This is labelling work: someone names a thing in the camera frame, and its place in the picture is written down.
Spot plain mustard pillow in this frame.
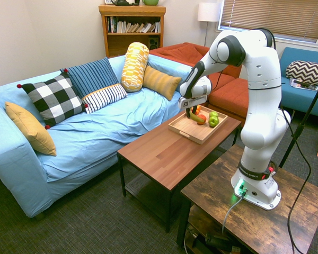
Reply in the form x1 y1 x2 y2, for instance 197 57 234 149
4 102 57 157

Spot black tripod stand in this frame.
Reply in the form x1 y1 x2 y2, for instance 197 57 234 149
278 71 318 169

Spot row of books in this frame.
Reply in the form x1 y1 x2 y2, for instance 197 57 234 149
107 16 161 34

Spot mustard striped pillow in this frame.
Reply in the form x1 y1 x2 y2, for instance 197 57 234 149
142 65 183 101

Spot yellow banana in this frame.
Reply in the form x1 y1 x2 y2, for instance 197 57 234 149
188 112 206 125

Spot light blue sofa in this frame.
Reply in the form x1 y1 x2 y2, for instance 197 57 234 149
0 54 194 219

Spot dark rustic wooden table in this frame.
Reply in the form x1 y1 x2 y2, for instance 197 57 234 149
176 144 318 254

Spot black white zigzag pillow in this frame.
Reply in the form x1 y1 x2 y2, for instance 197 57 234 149
285 60 318 88

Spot wooden window blinds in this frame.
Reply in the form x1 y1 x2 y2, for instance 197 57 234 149
218 0 318 43

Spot light wooden tray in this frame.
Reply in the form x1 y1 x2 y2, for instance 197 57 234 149
167 105 228 145

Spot teal sofa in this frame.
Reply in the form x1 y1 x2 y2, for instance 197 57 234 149
279 47 318 120

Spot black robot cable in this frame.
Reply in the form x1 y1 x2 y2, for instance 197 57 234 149
254 28 312 254

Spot wooden bookshelf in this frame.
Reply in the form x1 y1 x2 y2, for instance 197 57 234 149
98 4 167 58

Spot reddish wooden coffee table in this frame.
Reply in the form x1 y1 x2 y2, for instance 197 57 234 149
116 104 242 233

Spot white floor lamp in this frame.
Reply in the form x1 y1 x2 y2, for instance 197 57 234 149
197 2 219 48

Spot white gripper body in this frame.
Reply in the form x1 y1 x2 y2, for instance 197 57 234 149
178 94 209 110

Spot blue striped pillow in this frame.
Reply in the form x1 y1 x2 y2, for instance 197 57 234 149
59 57 120 99

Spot grey base cable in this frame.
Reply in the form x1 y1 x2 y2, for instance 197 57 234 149
221 195 245 234

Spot black white checkered pillow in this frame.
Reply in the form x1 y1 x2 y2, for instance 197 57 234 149
16 68 89 130

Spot orange sofa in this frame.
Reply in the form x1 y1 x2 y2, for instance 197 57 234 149
149 42 251 125

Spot yellow patterned bolster pillow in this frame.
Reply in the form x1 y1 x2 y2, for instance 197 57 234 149
120 42 150 93

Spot white navy striped pillow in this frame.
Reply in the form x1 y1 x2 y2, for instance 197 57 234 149
81 83 128 115

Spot magazine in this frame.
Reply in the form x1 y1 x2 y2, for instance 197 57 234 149
289 78 318 92

